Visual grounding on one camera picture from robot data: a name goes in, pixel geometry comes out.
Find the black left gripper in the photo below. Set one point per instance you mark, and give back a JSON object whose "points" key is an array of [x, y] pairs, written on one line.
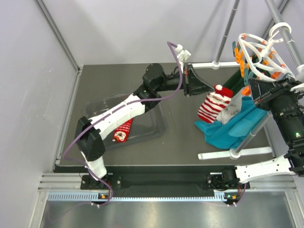
{"points": [[192, 80]]}

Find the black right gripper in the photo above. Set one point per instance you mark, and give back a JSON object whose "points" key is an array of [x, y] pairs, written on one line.
{"points": [[263, 93]]}

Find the red striped santa sock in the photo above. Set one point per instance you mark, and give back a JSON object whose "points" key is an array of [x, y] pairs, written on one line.
{"points": [[215, 102]]}

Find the white round clip hanger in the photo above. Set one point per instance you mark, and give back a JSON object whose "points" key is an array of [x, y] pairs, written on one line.
{"points": [[257, 57]]}

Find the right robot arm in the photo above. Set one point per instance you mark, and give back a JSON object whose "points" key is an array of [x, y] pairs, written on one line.
{"points": [[290, 122]]}

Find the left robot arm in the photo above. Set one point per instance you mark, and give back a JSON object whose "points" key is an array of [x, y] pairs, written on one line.
{"points": [[90, 132]]}

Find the dark green sock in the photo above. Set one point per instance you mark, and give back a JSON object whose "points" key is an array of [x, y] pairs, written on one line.
{"points": [[235, 83]]}

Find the white cloth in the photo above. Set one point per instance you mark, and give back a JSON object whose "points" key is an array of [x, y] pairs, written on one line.
{"points": [[231, 110]]}

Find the teal cloth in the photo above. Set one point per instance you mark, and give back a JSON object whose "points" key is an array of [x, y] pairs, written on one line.
{"points": [[231, 134]]}

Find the clear plastic bin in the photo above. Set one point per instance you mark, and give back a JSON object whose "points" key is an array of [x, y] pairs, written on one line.
{"points": [[109, 113]]}

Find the red snowflake bear sock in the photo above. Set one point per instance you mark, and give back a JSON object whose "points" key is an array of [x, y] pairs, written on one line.
{"points": [[121, 133]]}

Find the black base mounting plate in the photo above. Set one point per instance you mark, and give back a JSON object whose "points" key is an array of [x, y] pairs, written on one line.
{"points": [[157, 180]]}

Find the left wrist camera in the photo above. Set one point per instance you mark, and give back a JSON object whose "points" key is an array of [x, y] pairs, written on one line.
{"points": [[182, 54]]}

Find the grey drying rack frame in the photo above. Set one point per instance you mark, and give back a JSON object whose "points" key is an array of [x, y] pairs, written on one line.
{"points": [[242, 149]]}

